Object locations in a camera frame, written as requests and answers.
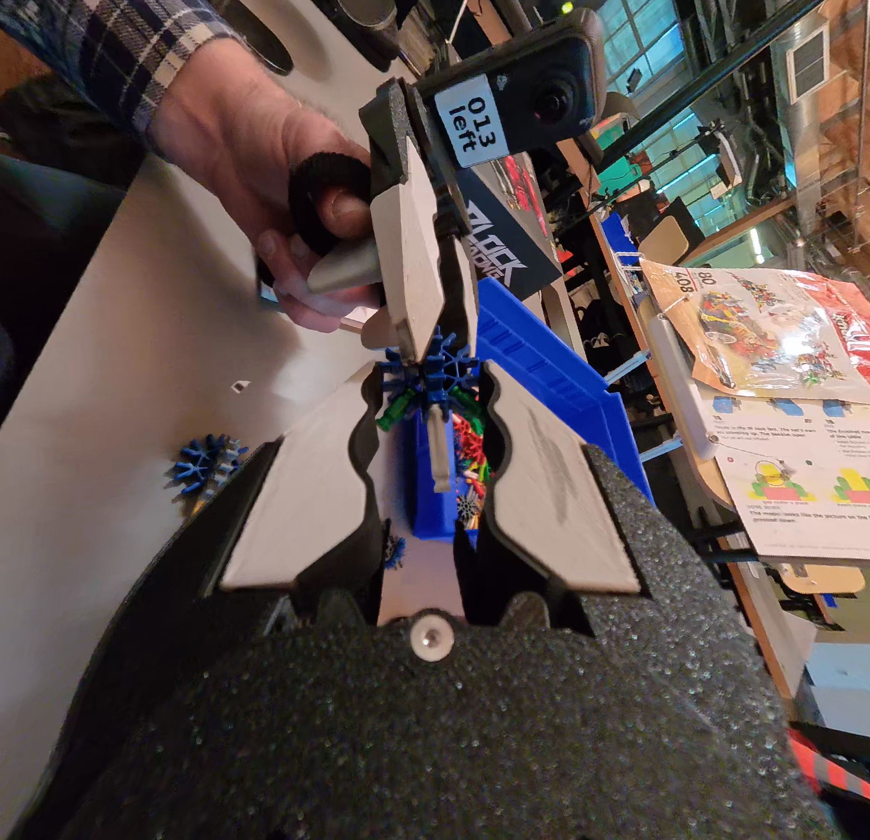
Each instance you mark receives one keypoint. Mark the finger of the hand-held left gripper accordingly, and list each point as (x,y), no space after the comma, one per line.
(463,296)
(408,255)

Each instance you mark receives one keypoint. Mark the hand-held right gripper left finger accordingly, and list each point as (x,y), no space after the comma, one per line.
(299,514)

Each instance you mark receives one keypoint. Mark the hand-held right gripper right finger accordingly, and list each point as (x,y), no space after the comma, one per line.
(564,514)

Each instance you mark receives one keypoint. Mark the grey gear blue connector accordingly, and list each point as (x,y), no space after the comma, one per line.
(393,551)

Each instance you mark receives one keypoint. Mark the blue bin of toy parts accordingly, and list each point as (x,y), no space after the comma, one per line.
(544,364)

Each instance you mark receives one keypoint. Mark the green plastic rod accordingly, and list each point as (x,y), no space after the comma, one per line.
(394,412)
(469,404)

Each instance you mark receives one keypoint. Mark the blue grey snowflake connector cluster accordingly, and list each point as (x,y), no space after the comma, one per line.
(200,463)

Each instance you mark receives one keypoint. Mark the white plastic rod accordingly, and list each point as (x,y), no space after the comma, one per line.
(438,452)

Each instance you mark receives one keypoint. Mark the person's left hand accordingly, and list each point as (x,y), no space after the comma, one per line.
(231,126)

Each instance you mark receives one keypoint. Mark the black printed box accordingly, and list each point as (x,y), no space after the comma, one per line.
(510,242)

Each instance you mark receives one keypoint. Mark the pile of colourful toy pieces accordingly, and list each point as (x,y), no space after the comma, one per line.
(469,446)

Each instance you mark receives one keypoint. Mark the black stand foot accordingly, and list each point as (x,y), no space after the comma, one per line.
(258,24)
(360,4)

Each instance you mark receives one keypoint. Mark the bagged instruction sheets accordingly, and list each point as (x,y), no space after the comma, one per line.
(686,405)

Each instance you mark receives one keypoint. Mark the white instruction sheet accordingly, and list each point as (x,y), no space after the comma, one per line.
(795,459)

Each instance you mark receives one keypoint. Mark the clear bag of toy parts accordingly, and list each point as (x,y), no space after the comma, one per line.
(768,330)

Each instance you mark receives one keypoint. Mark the black metal pole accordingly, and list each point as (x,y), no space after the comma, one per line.
(720,62)

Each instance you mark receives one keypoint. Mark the silver air duct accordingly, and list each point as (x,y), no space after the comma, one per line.
(781,119)

